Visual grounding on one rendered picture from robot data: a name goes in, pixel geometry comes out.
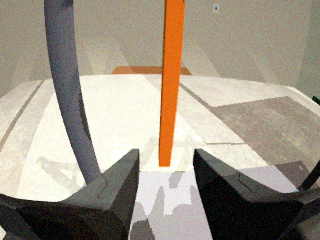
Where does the orange handle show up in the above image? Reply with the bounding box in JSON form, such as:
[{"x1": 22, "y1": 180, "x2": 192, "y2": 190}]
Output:
[{"x1": 157, "y1": 0, "x2": 185, "y2": 168}]

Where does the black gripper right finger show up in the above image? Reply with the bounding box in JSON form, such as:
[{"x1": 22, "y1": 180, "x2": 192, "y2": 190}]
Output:
[{"x1": 192, "y1": 148, "x2": 320, "y2": 240}]

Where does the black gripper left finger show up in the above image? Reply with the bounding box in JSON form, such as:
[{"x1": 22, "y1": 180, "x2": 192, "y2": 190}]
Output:
[{"x1": 0, "y1": 148, "x2": 140, "y2": 240}]

